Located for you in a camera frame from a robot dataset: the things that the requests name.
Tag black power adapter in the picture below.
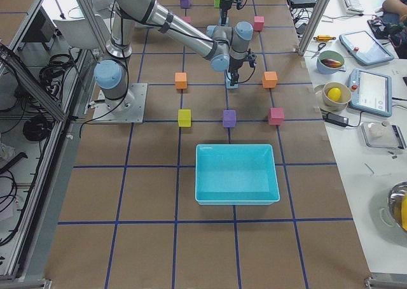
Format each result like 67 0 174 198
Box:
322 112 348 127

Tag purple block near pink bin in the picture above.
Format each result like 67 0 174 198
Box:
179 0 191 9

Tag black handled scissors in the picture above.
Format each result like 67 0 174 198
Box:
312 42 326 59

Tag orange block near robot bases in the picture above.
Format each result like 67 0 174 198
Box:
174 72 188 90

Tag purple fruit in bowl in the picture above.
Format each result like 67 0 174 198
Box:
321 59 343 69

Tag kitchen scale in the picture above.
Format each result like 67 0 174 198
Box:
361 122 406 150

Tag steel bowl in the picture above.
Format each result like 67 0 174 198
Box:
369 181 406 248

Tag aluminium frame post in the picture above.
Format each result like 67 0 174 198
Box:
298 0 330 56

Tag teach pendant upper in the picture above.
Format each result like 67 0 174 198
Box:
339 31 394 66

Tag teach pendant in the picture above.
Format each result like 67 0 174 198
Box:
347 69 392 118
339 31 394 66

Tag cracked light blue block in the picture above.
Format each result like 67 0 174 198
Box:
206 25 229 38

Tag black gripper body with cable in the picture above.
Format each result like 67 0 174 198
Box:
219 8 229 25

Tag beige bowl with lemon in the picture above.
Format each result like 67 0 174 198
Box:
314 82 352 111

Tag pink block cyan side corner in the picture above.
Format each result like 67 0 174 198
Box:
268 108 285 125

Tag dark pink block with hole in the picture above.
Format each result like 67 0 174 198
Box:
182 16 191 24

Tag smooth light blue block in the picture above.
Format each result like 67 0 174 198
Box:
225 72 239 89

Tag robot arm near cyan bin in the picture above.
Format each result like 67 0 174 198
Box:
106 0 256 86

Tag cyan plastic bin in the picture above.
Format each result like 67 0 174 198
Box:
195 144 280 206

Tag black gripper body cyan side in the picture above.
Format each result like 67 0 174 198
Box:
226 58 244 79

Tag purple block near cyan bin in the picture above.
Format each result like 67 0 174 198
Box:
222 109 237 128

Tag orange block far from bases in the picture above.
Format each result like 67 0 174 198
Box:
262 71 278 88

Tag yellow foam block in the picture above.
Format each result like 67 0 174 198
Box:
177 109 191 127

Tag pink block far centre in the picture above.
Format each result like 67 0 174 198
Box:
253 15 265 32

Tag metal base plate cyan side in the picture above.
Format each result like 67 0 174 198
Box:
93 83 148 123

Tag yellow lemon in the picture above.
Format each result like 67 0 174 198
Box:
326 87 341 102

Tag green bowl with purple fruit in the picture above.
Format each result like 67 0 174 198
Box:
316 50 345 74

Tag teach pendant lower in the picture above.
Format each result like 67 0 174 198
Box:
347 69 392 118

